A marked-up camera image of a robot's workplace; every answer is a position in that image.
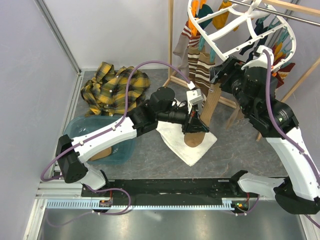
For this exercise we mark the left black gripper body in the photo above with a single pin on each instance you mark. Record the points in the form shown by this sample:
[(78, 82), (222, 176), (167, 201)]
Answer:
[(187, 127)]

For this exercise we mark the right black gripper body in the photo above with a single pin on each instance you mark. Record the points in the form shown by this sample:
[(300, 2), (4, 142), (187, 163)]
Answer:
[(233, 83)]

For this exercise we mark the plain tan sock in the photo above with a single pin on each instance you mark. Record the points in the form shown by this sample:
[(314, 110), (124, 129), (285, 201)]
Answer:
[(194, 139), (102, 154)]

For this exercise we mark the brown striped sock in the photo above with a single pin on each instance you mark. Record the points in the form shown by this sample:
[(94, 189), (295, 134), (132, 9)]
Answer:
[(202, 72), (192, 58)]

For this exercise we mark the grey sock red stripes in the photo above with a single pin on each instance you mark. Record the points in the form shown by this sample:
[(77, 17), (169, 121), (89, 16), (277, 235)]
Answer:
[(186, 40)]

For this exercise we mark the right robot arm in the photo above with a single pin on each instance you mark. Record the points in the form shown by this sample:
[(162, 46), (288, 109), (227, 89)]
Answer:
[(254, 90)]

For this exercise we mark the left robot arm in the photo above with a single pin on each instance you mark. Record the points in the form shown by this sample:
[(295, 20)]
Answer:
[(74, 153)]

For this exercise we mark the white round sock hanger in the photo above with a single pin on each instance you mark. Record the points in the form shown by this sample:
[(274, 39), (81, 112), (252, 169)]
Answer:
[(245, 11)]

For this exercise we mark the white towel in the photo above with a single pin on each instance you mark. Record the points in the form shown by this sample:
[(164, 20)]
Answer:
[(173, 137)]

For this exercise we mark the grey sock maroon cuff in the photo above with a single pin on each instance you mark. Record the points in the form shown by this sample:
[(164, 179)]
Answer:
[(235, 116)]

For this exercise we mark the mustard yellow sock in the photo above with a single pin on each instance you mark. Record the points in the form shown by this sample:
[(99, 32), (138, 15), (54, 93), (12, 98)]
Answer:
[(219, 21)]

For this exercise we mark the maroon patterned sock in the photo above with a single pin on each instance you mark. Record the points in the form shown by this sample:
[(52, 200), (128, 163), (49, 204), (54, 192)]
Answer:
[(283, 72)]

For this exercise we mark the dark teal sock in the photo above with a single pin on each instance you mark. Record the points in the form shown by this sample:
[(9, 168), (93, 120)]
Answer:
[(203, 12)]

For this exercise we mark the teal plastic basin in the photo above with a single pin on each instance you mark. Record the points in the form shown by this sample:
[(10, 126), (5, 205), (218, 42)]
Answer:
[(120, 152)]

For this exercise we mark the wooden clothes rack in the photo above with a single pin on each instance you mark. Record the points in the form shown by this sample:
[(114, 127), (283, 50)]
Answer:
[(290, 6)]

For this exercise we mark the yellow plaid shirt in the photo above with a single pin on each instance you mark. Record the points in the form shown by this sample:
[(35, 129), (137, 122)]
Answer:
[(105, 93)]

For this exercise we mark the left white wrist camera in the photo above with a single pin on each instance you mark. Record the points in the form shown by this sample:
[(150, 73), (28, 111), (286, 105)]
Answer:
[(194, 96)]

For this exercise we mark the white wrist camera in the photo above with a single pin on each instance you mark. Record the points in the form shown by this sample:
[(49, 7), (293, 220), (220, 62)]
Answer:
[(261, 60), (194, 96)]

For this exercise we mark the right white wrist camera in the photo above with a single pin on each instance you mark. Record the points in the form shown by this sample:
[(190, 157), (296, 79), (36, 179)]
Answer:
[(261, 60)]

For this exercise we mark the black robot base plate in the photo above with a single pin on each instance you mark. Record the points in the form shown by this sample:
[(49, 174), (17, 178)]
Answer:
[(208, 187)]

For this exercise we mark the grey cable duct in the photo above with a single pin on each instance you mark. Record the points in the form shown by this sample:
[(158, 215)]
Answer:
[(90, 204)]

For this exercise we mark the aluminium corner post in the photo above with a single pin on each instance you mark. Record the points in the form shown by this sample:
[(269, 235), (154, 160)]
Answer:
[(58, 34)]

